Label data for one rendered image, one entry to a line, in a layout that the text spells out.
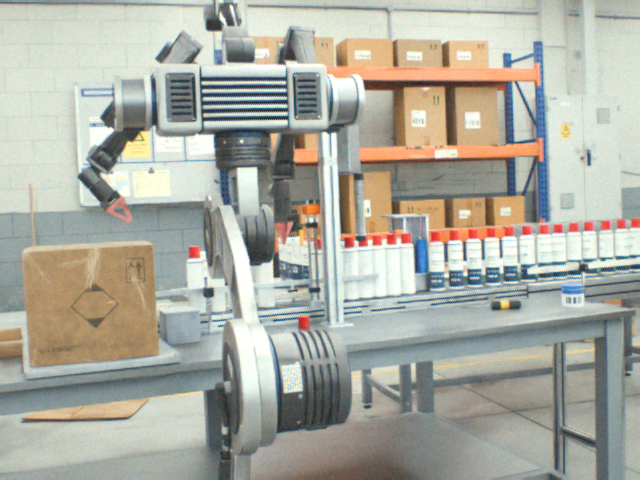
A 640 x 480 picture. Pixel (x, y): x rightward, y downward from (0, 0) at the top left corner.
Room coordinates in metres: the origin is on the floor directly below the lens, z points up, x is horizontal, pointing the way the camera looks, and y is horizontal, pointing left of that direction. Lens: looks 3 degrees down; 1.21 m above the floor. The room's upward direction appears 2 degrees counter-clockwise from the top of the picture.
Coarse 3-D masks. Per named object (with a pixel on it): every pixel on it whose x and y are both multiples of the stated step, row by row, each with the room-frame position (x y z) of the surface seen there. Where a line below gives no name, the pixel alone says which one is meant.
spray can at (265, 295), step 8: (264, 264) 2.38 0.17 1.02; (272, 264) 2.40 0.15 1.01; (264, 272) 2.38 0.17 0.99; (272, 272) 2.40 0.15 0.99; (264, 280) 2.38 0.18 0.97; (272, 280) 2.39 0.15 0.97; (264, 288) 2.38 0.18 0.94; (272, 288) 2.39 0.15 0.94; (264, 296) 2.38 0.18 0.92; (272, 296) 2.39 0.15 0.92; (264, 304) 2.38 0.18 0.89; (272, 304) 2.39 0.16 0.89
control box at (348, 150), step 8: (344, 128) 2.32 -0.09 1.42; (352, 128) 2.37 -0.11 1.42; (344, 136) 2.32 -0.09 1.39; (352, 136) 2.37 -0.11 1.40; (344, 144) 2.32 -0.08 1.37; (352, 144) 2.36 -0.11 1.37; (344, 152) 2.32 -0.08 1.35; (352, 152) 2.36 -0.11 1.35; (344, 160) 2.32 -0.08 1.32; (352, 160) 2.35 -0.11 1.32; (344, 168) 2.32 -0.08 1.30; (352, 168) 2.35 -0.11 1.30
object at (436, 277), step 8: (432, 232) 2.62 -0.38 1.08; (440, 232) 2.63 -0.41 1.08; (432, 240) 2.62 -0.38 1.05; (440, 240) 2.62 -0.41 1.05; (432, 248) 2.61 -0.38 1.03; (440, 248) 2.61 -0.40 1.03; (432, 256) 2.61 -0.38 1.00; (440, 256) 2.61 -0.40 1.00; (432, 264) 2.61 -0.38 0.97; (440, 264) 2.61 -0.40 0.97; (432, 272) 2.61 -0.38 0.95; (440, 272) 2.61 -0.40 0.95; (432, 280) 2.61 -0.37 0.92; (440, 280) 2.61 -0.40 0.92; (432, 288) 2.61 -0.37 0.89; (440, 288) 2.61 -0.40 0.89
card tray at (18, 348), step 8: (16, 328) 2.25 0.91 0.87; (0, 336) 2.24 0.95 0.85; (8, 336) 2.24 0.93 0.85; (16, 336) 2.25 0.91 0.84; (0, 344) 2.00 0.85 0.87; (8, 344) 2.01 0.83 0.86; (16, 344) 2.01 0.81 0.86; (0, 352) 2.00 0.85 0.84; (8, 352) 2.01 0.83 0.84; (16, 352) 2.01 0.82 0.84
